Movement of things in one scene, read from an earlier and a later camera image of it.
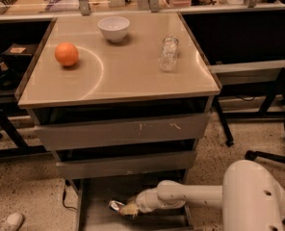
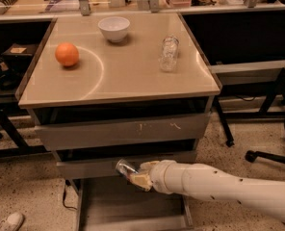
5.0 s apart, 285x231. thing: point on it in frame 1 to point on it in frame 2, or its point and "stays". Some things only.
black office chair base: [252, 155] stays
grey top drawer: [88, 135] stays
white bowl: [114, 28] stays
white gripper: [144, 201] to [161, 174]
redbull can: [116, 206] to [126, 168]
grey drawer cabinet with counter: [124, 98] stays
